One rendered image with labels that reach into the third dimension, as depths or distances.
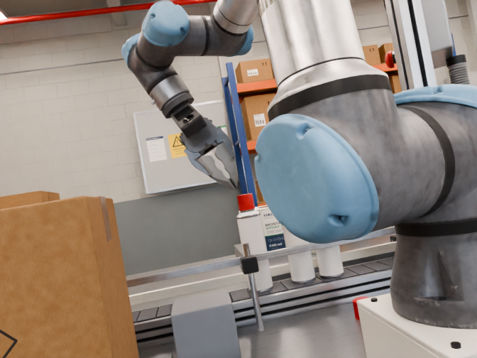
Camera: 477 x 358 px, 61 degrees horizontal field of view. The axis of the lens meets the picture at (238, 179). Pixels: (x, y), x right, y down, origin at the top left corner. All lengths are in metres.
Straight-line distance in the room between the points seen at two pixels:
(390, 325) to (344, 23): 0.31
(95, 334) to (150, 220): 4.77
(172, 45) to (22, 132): 4.93
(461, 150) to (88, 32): 5.50
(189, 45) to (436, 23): 0.46
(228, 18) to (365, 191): 0.52
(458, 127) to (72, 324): 0.43
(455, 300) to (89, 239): 0.37
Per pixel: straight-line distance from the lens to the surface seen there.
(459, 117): 0.44
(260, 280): 0.85
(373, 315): 0.51
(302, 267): 0.87
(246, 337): 0.79
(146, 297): 0.91
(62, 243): 0.47
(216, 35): 0.81
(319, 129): 0.32
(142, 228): 5.25
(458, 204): 0.44
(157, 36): 0.76
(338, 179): 0.31
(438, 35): 0.87
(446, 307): 0.45
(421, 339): 0.43
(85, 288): 0.47
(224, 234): 5.25
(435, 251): 0.45
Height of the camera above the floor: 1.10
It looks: 1 degrees up
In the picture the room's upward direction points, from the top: 10 degrees counter-clockwise
